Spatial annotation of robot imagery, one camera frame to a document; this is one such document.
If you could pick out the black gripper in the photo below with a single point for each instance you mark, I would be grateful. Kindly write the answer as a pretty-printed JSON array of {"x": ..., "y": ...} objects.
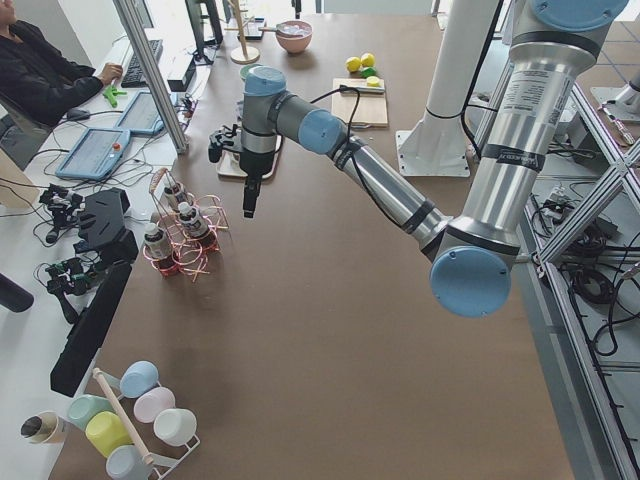
[{"x": 255, "y": 163}]

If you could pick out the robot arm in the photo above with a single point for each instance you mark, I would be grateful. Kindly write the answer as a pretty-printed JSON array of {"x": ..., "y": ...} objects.
[{"x": 472, "y": 254}]

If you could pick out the cream rabbit tray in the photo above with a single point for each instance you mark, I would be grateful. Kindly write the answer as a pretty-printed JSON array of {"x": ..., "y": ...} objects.
[{"x": 229, "y": 166}]

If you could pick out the tea bottle lower left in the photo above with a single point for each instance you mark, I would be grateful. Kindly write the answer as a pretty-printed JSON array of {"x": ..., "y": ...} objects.
[{"x": 194, "y": 225}]

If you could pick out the tea bottle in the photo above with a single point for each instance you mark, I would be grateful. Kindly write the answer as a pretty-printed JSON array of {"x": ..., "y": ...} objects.
[
  {"x": 159, "y": 248},
  {"x": 194, "y": 225},
  {"x": 175, "y": 194}
]

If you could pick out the tea bottle top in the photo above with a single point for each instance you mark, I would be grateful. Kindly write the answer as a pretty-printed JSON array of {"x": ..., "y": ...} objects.
[{"x": 175, "y": 194}]

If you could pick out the grey folded cloth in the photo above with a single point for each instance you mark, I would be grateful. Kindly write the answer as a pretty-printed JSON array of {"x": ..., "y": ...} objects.
[{"x": 240, "y": 109}]

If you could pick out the tea bottle lower right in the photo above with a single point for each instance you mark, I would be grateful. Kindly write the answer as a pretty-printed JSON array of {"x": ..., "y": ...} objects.
[{"x": 159, "y": 248}]

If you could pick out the mint green bowl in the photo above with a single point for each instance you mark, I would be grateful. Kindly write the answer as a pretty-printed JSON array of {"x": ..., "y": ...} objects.
[{"x": 246, "y": 69}]

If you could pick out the wooden cup tree stand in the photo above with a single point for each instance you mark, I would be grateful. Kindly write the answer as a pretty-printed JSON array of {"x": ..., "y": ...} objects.
[{"x": 244, "y": 54}]

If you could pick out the blue teach pendant far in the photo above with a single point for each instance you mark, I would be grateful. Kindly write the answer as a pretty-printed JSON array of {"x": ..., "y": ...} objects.
[{"x": 141, "y": 116}]

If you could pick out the blue teach pendant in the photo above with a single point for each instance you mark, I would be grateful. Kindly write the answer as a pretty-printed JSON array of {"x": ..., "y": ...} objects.
[
  {"x": 95, "y": 155},
  {"x": 141, "y": 116}
]

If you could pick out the wooden cutting board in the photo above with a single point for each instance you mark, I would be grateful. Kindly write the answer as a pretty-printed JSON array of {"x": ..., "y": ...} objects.
[{"x": 371, "y": 110}]

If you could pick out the pink bowl with ice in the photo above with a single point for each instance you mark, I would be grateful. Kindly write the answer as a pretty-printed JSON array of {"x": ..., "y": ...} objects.
[{"x": 294, "y": 36}]

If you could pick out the yellow lemon upper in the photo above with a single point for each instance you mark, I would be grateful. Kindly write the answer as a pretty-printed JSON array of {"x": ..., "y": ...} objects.
[{"x": 353, "y": 64}]

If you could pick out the yellow lemon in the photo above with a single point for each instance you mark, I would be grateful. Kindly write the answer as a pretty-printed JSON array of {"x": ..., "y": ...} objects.
[
  {"x": 367, "y": 59},
  {"x": 353, "y": 64}
]

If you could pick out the half cut lemon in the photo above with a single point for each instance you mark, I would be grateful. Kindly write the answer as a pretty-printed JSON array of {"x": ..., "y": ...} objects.
[{"x": 373, "y": 82}]

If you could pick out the blue teach pendant near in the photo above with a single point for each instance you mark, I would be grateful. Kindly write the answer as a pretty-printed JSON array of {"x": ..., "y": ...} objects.
[{"x": 95, "y": 155}]

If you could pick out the yellow lemon lower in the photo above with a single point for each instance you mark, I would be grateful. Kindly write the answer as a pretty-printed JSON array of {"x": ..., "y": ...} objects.
[{"x": 367, "y": 59}]

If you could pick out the light blue cup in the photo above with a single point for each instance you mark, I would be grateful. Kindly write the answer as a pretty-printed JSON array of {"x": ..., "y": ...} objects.
[{"x": 140, "y": 377}]

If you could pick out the seated person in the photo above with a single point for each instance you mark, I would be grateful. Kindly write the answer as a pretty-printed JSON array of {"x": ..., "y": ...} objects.
[{"x": 38, "y": 78}]

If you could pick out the pink cup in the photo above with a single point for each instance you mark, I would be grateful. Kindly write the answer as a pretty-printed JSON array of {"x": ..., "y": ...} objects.
[{"x": 149, "y": 405}]

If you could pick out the white cup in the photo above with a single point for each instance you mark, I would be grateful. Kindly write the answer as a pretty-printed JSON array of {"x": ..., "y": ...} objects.
[{"x": 175, "y": 426}]

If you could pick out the mint green cup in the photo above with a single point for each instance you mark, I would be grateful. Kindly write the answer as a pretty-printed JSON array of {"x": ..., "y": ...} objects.
[{"x": 85, "y": 407}]

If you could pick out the yellow cup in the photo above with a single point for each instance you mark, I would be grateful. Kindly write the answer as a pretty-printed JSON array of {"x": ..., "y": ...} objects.
[{"x": 106, "y": 432}]

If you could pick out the pale blue cup front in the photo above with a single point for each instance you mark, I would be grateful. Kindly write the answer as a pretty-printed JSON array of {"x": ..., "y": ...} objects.
[{"x": 125, "y": 463}]

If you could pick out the paper cup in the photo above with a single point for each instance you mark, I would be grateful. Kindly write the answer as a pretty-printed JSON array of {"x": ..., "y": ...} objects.
[{"x": 45, "y": 428}]

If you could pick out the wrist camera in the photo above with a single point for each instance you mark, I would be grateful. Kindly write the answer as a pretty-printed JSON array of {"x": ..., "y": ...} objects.
[{"x": 224, "y": 139}]

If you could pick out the copper wire bottle rack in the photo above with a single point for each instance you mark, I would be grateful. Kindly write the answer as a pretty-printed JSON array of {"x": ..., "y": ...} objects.
[{"x": 191, "y": 259}]

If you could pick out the black handled knife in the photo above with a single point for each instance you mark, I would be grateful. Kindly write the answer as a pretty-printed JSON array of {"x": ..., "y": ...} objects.
[{"x": 362, "y": 90}]

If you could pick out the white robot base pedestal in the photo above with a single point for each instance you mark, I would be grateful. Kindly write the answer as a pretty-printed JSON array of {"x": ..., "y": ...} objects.
[{"x": 437, "y": 144}]

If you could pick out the wooden rack handle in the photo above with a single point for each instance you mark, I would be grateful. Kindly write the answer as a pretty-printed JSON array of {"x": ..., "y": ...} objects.
[{"x": 100, "y": 377}]

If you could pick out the white wire cup rack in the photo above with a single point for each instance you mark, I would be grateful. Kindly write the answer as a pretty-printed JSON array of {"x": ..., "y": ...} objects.
[{"x": 166, "y": 458}]

